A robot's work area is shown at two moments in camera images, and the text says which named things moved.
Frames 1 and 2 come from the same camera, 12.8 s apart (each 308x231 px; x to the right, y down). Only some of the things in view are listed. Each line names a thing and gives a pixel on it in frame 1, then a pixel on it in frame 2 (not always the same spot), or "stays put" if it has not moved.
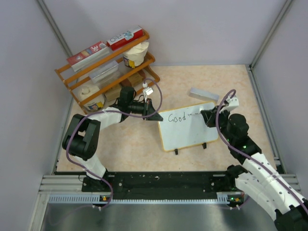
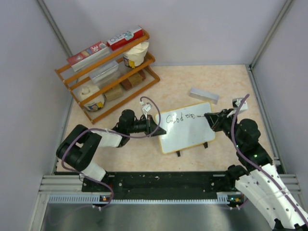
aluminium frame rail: x=61 y=185 stays put
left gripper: x=148 y=108 to x=150 y=125
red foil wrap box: x=93 y=54 stays put
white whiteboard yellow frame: x=184 y=127 stays put
